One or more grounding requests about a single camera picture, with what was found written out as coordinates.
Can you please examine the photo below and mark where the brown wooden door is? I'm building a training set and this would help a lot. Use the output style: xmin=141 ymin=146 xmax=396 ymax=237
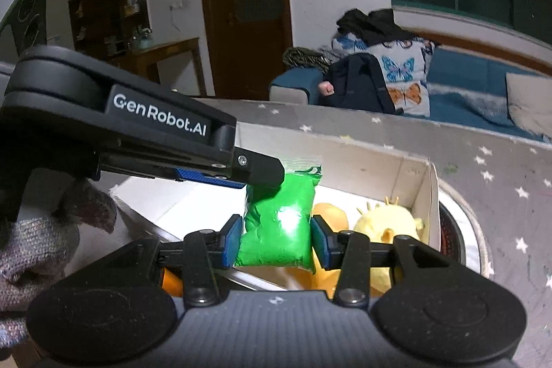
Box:
xmin=195 ymin=0 xmax=295 ymax=100

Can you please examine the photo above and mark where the green clay bag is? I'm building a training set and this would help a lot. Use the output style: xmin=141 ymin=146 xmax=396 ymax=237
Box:
xmin=233 ymin=155 xmax=324 ymax=269

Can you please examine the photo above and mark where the wooden side desk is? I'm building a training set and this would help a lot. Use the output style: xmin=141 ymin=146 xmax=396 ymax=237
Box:
xmin=107 ymin=37 xmax=208 ymax=96

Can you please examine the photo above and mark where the white cardboard box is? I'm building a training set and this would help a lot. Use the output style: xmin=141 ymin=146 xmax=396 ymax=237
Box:
xmin=109 ymin=121 xmax=441 ymax=292

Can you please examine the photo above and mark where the dark striped blanket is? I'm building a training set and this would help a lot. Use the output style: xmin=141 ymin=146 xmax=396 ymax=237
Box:
xmin=282 ymin=46 xmax=342 ymax=72

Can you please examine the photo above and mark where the person's left hand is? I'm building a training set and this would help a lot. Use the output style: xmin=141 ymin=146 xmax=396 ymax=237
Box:
xmin=0 ymin=173 xmax=118 ymax=350

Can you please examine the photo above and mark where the grey pillow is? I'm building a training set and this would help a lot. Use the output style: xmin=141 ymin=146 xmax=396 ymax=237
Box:
xmin=505 ymin=72 xmax=552 ymax=139

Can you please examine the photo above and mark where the orange block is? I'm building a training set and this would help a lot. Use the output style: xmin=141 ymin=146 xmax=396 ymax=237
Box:
xmin=161 ymin=268 xmax=183 ymax=296

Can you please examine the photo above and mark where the yellow plush chick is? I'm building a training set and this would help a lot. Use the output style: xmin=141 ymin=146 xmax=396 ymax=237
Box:
xmin=353 ymin=197 xmax=426 ymax=296

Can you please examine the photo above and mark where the orange rubber duck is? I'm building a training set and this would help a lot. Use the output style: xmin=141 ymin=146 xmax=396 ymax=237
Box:
xmin=287 ymin=202 xmax=351 ymax=292

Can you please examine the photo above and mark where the butterfly print pillow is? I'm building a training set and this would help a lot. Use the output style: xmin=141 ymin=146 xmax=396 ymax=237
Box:
xmin=331 ymin=34 xmax=437 ymax=119

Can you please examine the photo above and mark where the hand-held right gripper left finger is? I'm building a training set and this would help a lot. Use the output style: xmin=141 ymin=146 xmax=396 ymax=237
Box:
xmin=116 ymin=215 xmax=242 ymax=306

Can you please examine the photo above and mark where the blue sofa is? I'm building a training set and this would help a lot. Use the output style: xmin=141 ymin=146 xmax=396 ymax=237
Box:
xmin=269 ymin=47 xmax=552 ymax=145

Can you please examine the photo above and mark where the built-in round cooktop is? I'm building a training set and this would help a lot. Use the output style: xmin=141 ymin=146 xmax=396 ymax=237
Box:
xmin=436 ymin=186 xmax=495 ymax=279

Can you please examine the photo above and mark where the black backpack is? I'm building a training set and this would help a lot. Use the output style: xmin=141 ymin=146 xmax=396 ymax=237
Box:
xmin=321 ymin=53 xmax=396 ymax=115

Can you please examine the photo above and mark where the dark wooden shelf cabinet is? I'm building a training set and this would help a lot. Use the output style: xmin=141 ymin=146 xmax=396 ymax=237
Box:
xmin=68 ymin=0 xmax=152 ymax=59

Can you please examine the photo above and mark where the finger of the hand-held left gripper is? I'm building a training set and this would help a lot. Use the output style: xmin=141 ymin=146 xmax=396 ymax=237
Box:
xmin=235 ymin=150 xmax=286 ymax=188
xmin=175 ymin=167 xmax=245 ymax=190

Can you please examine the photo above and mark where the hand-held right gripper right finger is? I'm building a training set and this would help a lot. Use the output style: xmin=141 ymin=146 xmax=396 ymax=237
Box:
xmin=311 ymin=215 xmax=432 ymax=308

